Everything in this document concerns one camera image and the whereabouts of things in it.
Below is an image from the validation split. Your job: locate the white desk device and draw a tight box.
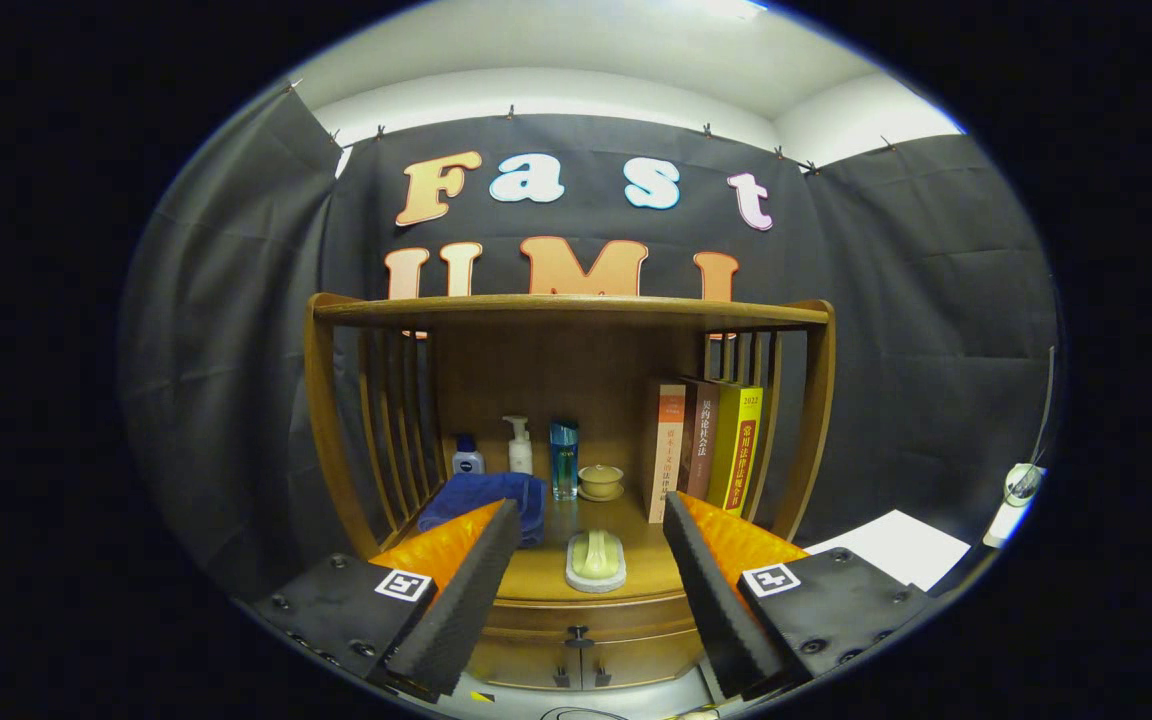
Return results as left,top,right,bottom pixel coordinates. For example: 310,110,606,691
983,462,1047,548

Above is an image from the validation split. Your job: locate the wooden countertop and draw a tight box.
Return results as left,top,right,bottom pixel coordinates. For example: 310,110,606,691
416,485,737,604

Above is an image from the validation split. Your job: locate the brown book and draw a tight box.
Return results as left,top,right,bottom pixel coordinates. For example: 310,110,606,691
681,380,722,501

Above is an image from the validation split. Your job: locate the blue folded towel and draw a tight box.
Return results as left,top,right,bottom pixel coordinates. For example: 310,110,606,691
417,472,548,549

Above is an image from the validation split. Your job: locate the blue glass bottle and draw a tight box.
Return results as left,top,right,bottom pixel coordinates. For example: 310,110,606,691
549,420,580,501

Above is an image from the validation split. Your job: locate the beige lidded tea cup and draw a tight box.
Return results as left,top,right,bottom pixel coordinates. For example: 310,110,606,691
577,464,626,502

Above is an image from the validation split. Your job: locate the wooden drawer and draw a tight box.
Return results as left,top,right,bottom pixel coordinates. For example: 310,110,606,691
481,592,702,653

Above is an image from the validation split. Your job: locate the pale green scrubbing brush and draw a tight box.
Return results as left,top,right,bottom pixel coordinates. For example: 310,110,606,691
565,529,628,594

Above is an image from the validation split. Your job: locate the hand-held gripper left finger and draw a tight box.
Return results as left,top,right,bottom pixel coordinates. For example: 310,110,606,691
254,498,524,703

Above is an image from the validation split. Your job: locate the yellow book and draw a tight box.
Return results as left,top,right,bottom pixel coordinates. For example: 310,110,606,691
708,385,765,518

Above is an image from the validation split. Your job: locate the white pump bottle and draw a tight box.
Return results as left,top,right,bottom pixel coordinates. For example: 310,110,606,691
502,416,534,476

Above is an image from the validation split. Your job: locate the orange and white book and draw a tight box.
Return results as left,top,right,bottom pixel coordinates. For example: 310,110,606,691
646,383,687,524

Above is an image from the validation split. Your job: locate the wooden cabinet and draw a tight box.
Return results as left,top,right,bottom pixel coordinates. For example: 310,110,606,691
303,292,837,693

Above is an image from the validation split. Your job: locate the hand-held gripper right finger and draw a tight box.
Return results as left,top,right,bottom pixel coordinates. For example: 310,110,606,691
662,490,934,701

